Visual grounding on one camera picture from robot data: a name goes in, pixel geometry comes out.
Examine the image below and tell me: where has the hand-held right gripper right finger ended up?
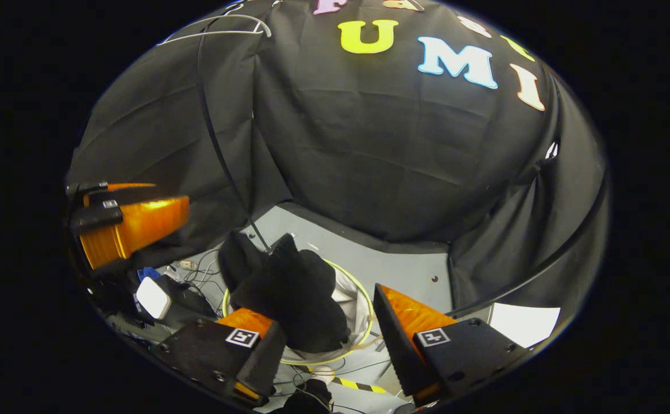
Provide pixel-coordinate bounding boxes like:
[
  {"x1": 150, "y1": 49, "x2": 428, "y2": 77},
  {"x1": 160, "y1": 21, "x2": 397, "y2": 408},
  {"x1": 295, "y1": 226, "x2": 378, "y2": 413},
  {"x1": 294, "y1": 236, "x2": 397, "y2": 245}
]
[{"x1": 373, "y1": 283, "x2": 534, "y2": 406}]

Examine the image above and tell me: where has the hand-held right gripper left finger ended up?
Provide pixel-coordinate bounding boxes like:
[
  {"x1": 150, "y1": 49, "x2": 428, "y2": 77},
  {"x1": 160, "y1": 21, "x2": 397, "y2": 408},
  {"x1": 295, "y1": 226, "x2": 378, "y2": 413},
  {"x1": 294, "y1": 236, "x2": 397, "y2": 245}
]
[{"x1": 154, "y1": 308, "x2": 287, "y2": 407}]

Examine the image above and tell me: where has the white mesh laundry hamper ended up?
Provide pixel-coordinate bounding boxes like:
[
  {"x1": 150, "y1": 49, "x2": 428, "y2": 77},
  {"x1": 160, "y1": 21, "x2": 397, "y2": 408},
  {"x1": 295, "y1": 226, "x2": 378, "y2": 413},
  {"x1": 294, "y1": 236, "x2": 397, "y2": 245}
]
[{"x1": 222, "y1": 259, "x2": 377, "y2": 366}]

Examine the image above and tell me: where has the black knit garment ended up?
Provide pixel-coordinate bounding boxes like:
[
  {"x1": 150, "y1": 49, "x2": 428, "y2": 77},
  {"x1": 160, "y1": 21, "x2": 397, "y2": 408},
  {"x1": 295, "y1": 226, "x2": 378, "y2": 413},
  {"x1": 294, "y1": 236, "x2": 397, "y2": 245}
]
[{"x1": 218, "y1": 232, "x2": 352, "y2": 354}]

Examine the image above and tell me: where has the black metal clothes rack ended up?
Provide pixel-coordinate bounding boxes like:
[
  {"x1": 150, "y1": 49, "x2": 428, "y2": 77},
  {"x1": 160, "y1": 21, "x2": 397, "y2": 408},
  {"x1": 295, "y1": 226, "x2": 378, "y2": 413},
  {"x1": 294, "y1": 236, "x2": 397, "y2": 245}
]
[{"x1": 196, "y1": 23, "x2": 610, "y2": 320}]

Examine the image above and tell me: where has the white plastic clothes hanger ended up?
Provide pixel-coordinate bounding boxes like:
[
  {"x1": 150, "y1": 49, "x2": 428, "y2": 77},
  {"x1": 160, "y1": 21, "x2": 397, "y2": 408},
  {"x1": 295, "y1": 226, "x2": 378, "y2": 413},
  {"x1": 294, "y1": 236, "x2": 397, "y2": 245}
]
[{"x1": 159, "y1": 14, "x2": 272, "y2": 45}]

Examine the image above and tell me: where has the yellow black hazard tape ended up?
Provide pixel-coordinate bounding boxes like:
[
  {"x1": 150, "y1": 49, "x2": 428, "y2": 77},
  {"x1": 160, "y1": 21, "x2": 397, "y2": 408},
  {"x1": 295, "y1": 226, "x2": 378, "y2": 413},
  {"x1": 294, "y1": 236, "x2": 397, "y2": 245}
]
[{"x1": 330, "y1": 377, "x2": 388, "y2": 395}]

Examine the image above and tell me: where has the dark cloth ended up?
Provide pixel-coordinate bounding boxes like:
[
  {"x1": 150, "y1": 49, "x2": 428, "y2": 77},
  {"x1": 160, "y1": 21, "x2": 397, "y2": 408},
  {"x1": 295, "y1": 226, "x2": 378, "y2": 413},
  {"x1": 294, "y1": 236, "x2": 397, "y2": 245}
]
[{"x1": 282, "y1": 378, "x2": 334, "y2": 414}]

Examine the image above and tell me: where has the white rounded device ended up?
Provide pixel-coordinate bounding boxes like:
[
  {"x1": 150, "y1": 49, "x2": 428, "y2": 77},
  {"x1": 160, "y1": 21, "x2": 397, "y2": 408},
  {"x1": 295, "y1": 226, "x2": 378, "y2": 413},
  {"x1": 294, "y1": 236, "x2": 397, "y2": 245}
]
[{"x1": 136, "y1": 276, "x2": 172, "y2": 320}]

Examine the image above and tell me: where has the white flat board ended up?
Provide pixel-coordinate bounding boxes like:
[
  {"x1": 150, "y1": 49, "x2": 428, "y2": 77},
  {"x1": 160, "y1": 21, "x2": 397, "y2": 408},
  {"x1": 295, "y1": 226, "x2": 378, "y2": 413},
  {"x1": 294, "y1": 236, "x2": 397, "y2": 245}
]
[{"x1": 489, "y1": 302, "x2": 561, "y2": 349}]

